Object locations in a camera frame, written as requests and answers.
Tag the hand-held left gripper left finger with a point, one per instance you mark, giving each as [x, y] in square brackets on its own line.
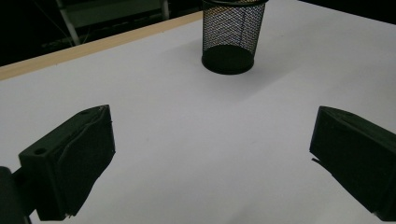
[71, 161]

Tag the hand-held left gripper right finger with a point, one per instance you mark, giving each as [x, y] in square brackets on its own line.
[358, 155]

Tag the black mesh pen holder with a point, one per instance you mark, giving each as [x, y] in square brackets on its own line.
[232, 40]

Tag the white-legged wooden desk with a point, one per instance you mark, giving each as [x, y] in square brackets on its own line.
[70, 25]

